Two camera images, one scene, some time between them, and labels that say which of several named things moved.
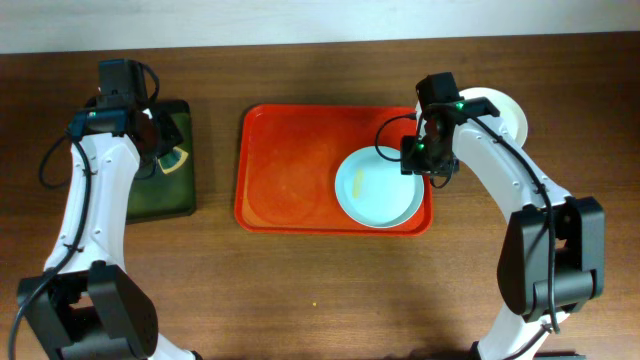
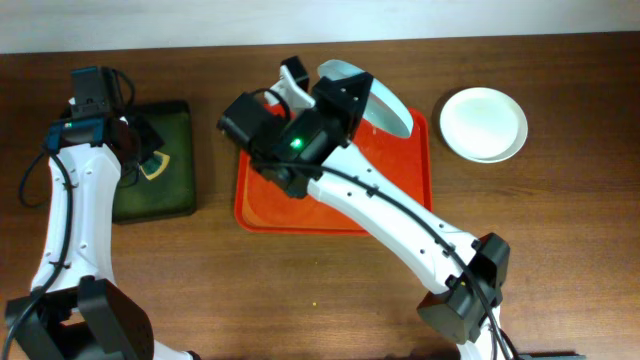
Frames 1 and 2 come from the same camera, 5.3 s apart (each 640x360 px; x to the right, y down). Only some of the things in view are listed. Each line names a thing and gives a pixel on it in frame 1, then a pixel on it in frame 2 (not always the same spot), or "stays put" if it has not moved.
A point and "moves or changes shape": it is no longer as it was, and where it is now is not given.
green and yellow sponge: (172, 160) → (151, 168)
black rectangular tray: (157, 195) stays put
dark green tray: (156, 194) stays put
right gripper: (444, 167) → (335, 104)
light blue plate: (372, 190) moves or changes shape
